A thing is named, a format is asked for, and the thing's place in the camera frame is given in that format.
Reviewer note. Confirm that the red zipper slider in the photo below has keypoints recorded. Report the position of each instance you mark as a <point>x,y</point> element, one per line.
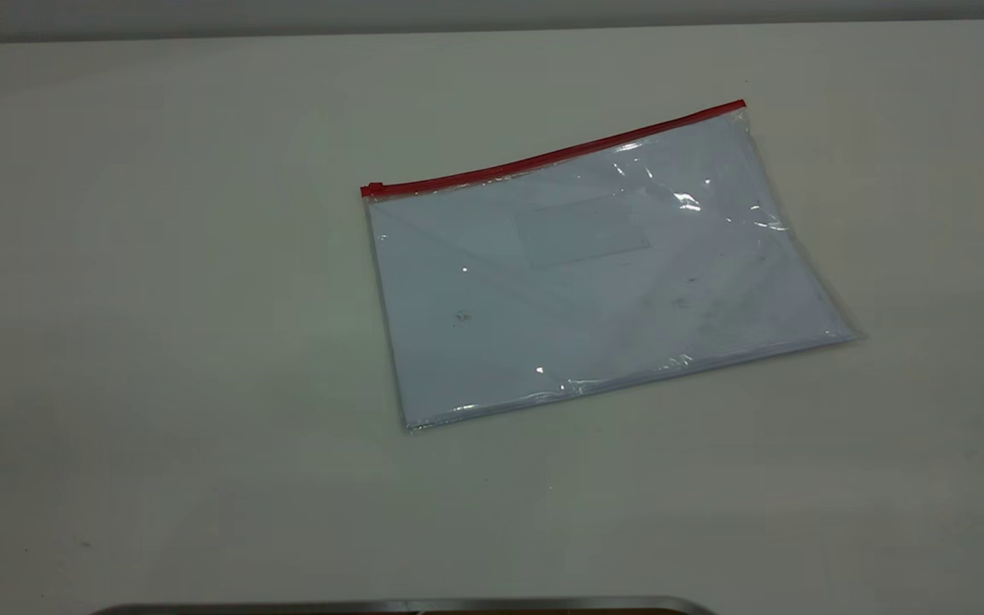
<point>372,189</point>

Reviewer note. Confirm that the silver metal edge strip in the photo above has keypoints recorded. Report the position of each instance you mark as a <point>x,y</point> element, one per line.
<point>407,607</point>

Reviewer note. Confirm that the clear plastic zipper bag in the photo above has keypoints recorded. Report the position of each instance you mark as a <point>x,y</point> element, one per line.
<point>594,282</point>

